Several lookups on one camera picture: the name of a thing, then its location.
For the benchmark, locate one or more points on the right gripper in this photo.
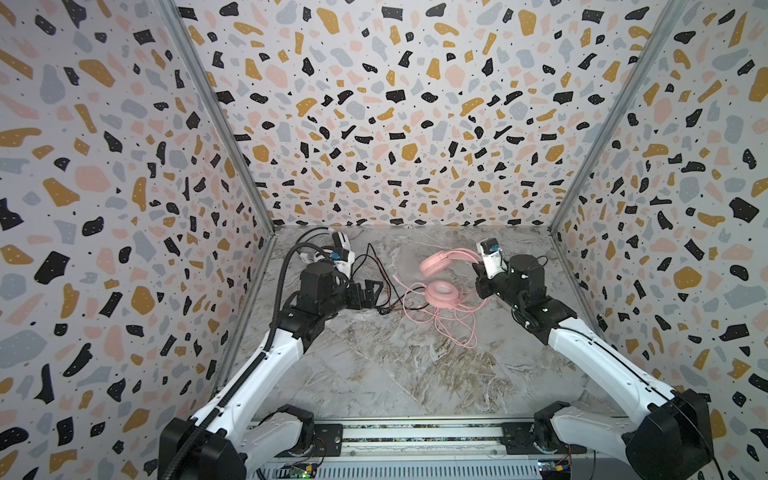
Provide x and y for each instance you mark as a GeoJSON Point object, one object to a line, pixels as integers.
{"type": "Point", "coordinates": [485, 287]}

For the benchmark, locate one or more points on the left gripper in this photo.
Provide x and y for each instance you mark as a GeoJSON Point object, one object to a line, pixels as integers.
{"type": "Point", "coordinates": [368, 297]}

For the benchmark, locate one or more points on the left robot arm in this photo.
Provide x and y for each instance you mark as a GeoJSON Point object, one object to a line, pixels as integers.
{"type": "Point", "coordinates": [221, 440]}

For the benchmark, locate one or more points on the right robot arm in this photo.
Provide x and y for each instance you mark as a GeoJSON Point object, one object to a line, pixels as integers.
{"type": "Point", "coordinates": [663, 434]}

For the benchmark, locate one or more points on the white black headphones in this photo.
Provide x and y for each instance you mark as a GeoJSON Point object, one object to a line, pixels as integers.
{"type": "Point", "coordinates": [315, 251]}

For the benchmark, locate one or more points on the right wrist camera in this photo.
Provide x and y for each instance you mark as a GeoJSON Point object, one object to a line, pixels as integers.
{"type": "Point", "coordinates": [491, 255]}

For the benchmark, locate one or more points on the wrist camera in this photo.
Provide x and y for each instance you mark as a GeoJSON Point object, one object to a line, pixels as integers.
{"type": "Point", "coordinates": [491, 255]}
{"type": "Point", "coordinates": [343, 256]}

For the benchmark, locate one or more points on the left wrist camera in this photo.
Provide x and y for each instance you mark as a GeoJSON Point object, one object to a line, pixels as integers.
{"type": "Point", "coordinates": [343, 256]}

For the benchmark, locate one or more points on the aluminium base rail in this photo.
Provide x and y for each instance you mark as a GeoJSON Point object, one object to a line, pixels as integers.
{"type": "Point", "coordinates": [430, 448]}

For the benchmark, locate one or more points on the left aluminium corner post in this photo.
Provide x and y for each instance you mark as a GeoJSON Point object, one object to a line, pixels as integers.
{"type": "Point", "coordinates": [168, 13]}

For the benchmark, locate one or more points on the aluminium corner post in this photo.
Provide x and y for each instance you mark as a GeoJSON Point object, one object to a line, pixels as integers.
{"type": "Point", "coordinates": [669, 16]}
{"type": "Point", "coordinates": [168, 13]}

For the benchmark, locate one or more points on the right aluminium corner post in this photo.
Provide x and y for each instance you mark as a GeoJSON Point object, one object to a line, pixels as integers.
{"type": "Point", "coordinates": [669, 16]}

